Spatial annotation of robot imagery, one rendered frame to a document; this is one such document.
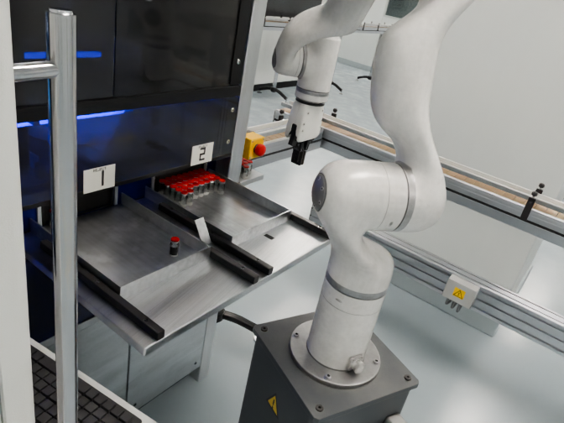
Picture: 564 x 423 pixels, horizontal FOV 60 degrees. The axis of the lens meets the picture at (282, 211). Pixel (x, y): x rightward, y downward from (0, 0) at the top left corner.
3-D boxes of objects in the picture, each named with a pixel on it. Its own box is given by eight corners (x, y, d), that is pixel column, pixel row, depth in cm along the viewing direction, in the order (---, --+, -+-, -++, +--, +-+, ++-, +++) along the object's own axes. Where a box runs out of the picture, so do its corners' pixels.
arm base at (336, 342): (398, 374, 99) (426, 302, 91) (321, 400, 90) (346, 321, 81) (344, 315, 113) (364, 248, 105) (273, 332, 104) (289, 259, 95)
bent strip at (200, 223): (191, 239, 126) (194, 220, 124) (200, 236, 129) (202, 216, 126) (232, 264, 120) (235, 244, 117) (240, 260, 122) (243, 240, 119)
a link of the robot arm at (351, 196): (398, 300, 90) (441, 182, 79) (302, 300, 84) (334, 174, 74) (373, 263, 100) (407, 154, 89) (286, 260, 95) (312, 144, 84)
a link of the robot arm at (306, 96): (310, 82, 128) (307, 93, 129) (289, 84, 121) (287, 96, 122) (336, 91, 124) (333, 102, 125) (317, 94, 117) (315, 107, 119)
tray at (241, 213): (144, 196, 142) (145, 185, 141) (207, 178, 162) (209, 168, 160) (231, 248, 126) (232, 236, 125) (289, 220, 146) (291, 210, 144)
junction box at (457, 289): (441, 295, 204) (448, 278, 200) (445, 290, 208) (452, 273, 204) (469, 310, 198) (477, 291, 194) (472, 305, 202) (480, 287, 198)
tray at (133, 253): (29, 231, 116) (29, 218, 115) (122, 203, 136) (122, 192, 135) (119, 300, 100) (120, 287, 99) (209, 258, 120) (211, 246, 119)
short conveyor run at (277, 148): (217, 182, 169) (223, 139, 162) (186, 166, 177) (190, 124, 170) (322, 149, 221) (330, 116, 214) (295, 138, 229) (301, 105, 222)
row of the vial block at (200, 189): (171, 202, 142) (173, 188, 140) (215, 188, 155) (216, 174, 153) (177, 205, 141) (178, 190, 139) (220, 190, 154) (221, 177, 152)
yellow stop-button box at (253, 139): (232, 153, 164) (234, 132, 161) (245, 148, 170) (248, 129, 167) (248, 160, 161) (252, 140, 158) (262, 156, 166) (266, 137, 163)
